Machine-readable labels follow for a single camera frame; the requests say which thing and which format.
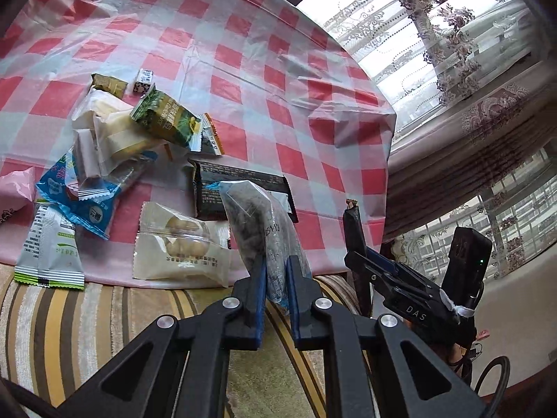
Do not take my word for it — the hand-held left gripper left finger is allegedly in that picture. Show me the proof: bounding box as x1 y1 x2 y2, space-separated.
56 265 267 418

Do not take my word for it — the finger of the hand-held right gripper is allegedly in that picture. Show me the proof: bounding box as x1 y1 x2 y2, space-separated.
345 251 394 299
364 247 437 290

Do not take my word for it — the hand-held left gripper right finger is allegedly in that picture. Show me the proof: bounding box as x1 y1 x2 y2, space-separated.
285 255 488 418

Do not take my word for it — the clear packet of dark seeds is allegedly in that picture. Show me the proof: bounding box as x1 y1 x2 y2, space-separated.
218 180 313 314

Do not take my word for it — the blue seed packet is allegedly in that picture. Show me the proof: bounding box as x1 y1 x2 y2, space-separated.
35 150 154 241

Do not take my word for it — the clear cake packet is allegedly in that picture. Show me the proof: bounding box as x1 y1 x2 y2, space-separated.
71 88 133 131
93 111 170 172

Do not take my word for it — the clear packet of round pastries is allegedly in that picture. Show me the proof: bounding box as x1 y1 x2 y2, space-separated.
133 201 232 289

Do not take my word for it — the black snack bar packet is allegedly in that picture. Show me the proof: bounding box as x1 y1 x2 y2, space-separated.
190 160 300 224

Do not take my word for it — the small orange and grey packet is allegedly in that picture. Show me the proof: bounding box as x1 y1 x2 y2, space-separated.
199 113 225 157

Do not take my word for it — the red checkered tablecloth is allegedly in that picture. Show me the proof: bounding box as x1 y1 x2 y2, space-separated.
0 0 397 289

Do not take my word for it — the green snack packet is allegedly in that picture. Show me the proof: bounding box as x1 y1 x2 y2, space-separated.
130 87 204 152

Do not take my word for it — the green and white striped packet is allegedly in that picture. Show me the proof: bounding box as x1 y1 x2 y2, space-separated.
14 204 86 291

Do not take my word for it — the white snack packet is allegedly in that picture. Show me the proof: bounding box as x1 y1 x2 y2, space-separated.
72 130 103 180

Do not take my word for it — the white lace curtain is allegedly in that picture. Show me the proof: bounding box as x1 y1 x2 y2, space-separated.
300 0 557 280

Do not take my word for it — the small black and white candy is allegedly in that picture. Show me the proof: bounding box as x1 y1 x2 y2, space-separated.
133 68 156 95

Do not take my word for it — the pink snack packet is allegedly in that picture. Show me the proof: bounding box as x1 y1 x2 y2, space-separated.
0 167 36 225

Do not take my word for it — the olive green pea packet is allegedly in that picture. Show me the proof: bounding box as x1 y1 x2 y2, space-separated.
90 73 128 97

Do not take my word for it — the black cable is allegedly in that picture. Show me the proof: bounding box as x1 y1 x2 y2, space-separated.
472 355 512 401

